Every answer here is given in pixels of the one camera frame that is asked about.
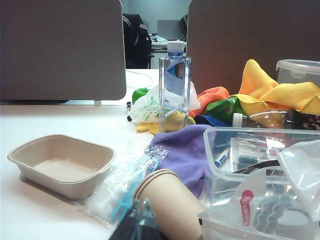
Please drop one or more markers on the transparent rectangular plastic box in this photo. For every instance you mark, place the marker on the transparent rectangular plastic box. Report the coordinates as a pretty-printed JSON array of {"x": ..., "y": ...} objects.
[{"x": 225, "y": 140}]

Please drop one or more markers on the beige pulp food tray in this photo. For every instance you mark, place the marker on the beige pulp food tray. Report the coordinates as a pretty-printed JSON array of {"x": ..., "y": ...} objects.
[{"x": 62, "y": 170}]

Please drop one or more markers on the grey-brown desk partition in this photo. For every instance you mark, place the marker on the grey-brown desk partition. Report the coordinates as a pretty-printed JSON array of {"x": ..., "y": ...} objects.
[
  {"x": 250, "y": 32},
  {"x": 62, "y": 50}
]

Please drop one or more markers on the thin white plastic bag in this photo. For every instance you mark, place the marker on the thin white plastic bag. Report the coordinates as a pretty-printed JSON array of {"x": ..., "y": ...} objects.
[{"x": 145, "y": 110}]

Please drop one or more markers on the blue cloth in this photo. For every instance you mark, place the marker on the blue cloth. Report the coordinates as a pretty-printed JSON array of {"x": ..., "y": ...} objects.
[{"x": 212, "y": 121}]

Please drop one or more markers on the large yellow cloth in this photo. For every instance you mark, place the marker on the large yellow cloth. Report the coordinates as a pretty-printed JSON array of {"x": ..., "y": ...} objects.
[{"x": 257, "y": 82}]

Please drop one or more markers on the black jacket white stripes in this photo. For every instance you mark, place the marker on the black jacket white stripes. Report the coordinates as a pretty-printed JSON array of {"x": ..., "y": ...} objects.
[{"x": 135, "y": 37}]

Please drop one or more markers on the purple cloth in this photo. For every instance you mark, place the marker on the purple cloth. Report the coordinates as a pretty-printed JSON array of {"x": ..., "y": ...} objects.
[{"x": 185, "y": 160}]

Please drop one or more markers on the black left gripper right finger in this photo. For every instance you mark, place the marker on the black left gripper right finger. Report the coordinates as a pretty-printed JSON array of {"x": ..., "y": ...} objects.
[{"x": 151, "y": 230}]

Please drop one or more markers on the clear zip bag red logo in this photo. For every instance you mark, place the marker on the clear zip bag red logo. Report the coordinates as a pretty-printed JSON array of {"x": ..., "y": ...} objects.
[{"x": 246, "y": 207}]

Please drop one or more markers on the grey background screen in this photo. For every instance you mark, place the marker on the grey background screen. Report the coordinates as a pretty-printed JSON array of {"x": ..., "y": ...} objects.
[{"x": 168, "y": 30}]

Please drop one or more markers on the green plastic snack bag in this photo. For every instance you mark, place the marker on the green plastic snack bag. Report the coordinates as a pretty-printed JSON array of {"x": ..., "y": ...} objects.
[{"x": 222, "y": 107}]

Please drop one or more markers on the orange cloth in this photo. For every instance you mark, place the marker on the orange cloth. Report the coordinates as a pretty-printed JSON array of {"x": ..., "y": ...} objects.
[{"x": 212, "y": 95}]

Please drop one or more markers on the round clear lidded container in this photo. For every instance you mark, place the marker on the round clear lidded container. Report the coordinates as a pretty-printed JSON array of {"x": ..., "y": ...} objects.
[{"x": 300, "y": 72}]

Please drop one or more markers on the clear bag with blue utensil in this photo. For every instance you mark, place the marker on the clear bag with blue utensil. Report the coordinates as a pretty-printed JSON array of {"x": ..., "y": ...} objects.
[{"x": 120, "y": 190}]

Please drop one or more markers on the clear bottle dark label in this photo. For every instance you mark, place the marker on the clear bottle dark label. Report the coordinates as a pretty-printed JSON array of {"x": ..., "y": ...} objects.
[{"x": 270, "y": 120}]

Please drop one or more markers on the black marker pen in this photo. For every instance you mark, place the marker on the black marker pen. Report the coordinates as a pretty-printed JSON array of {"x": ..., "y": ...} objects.
[{"x": 129, "y": 117}]

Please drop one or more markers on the blue marker pen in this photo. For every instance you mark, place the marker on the blue marker pen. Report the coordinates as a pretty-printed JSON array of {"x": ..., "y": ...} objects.
[{"x": 221, "y": 160}]

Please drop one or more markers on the blue water bottle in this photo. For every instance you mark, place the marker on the blue water bottle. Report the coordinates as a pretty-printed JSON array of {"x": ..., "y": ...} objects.
[{"x": 175, "y": 82}]

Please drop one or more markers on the clear marker case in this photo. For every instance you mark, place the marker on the clear marker case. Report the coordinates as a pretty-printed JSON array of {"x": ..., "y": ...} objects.
[{"x": 250, "y": 152}]

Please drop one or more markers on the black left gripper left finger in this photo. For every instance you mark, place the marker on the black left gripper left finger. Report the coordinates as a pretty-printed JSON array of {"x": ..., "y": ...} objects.
[{"x": 127, "y": 230}]

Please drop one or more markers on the small yellow cloth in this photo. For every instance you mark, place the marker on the small yellow cloth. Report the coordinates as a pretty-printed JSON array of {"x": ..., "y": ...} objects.
[{"x": 147, "y": 128}]

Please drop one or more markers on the brown paper cup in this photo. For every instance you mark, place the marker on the brown paper cup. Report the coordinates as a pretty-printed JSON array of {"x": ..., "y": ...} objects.
[
  {"x": 175, "y": 200},
  {"x": 162, "y": 171}
]

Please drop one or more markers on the green toy apple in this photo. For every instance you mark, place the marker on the green toy apple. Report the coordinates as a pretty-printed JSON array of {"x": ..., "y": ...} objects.
[{"x": 138, "y": 94}]

